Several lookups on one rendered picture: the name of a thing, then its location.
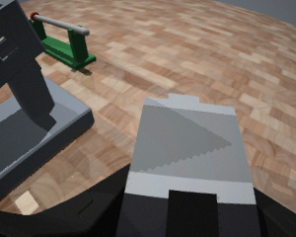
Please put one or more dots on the grey tapered pin with red head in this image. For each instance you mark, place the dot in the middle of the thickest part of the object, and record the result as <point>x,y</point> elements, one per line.
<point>80,31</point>

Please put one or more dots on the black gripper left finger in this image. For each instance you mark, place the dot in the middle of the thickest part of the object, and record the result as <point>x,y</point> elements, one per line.
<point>93,213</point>

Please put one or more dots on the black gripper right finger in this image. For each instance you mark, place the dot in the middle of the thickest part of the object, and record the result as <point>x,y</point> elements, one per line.
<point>275,220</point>

